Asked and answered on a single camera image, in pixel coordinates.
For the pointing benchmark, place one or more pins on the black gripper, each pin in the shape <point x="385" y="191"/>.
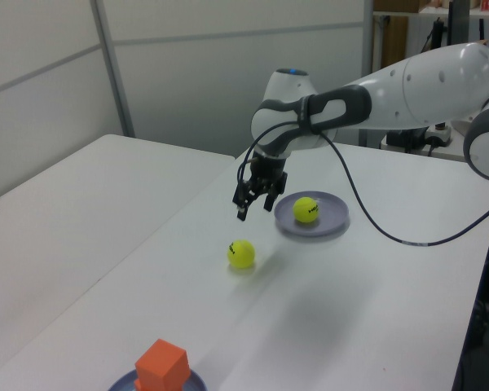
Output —
<point x="269" y="173"/>

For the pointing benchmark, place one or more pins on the yellow tennis ball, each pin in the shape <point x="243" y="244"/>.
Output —
<point x="305" y="210"/>
<point x="241" y="254"/>

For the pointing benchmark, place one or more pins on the orange foam cube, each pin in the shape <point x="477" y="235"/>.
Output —
<point x="138" y="385"/>
<point x="161" y="366"/>

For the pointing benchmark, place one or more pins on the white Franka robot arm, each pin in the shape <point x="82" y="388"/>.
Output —
<point x="432" y="89"/>

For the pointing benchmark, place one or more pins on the purple plate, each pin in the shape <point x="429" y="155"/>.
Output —
<point x="334" y="220"/>

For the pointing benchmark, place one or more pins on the blue plate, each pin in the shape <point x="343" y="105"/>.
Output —
<point x="197" y="383"/>

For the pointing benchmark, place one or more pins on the brown wooden panel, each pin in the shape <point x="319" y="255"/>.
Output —
<point x="394" y="40"/>

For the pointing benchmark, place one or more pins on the cardboard box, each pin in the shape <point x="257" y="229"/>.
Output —
<point x="399" y="5"/>

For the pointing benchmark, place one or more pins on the black stand pole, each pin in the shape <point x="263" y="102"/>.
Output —
<point x="437" y="34"/>

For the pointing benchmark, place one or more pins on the black monitor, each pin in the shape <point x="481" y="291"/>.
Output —
<point x="458" y="22"/>

